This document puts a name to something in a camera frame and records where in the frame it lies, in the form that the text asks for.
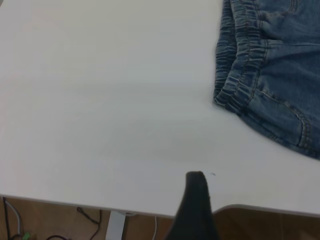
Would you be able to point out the green plug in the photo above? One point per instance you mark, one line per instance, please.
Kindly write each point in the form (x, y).
(27, 236)

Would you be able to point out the white table leg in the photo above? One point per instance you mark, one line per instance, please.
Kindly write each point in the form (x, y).
(115, 225)

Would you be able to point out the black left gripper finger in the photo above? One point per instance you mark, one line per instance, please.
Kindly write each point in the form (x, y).
(195, 212)

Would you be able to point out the blue denim kids jeans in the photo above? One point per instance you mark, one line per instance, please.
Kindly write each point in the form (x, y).
(287, 75)

